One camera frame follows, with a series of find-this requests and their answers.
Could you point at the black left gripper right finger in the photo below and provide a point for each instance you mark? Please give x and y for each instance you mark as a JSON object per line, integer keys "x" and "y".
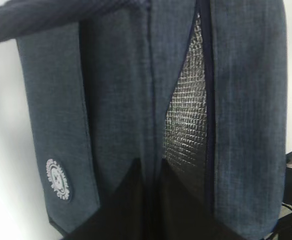
{"x": 182, "y": 214}

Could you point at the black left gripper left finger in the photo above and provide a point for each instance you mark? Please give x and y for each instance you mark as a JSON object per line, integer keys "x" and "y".
{"x": 124, "y": 216}

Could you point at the dark navy lunch bag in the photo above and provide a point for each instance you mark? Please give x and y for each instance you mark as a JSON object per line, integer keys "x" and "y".
{"x": 201, "y": 84}

